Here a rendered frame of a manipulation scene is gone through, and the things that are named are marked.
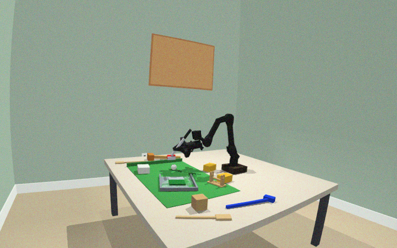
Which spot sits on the blue toy putter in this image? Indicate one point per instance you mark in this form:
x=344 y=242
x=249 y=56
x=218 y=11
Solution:
x=266 y=198

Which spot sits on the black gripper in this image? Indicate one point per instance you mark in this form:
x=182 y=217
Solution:
x=185 y=147

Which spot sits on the tan cube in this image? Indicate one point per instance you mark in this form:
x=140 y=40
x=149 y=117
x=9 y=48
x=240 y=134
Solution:
x=199 y=202

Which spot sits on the white cube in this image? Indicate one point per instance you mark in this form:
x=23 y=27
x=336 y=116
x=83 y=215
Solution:
x=143 y=169

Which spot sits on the green flat mat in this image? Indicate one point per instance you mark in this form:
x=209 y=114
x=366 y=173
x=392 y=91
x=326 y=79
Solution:
x=177 y=198

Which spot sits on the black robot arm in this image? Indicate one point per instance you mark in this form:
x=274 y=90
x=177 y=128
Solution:
x=231 y=149

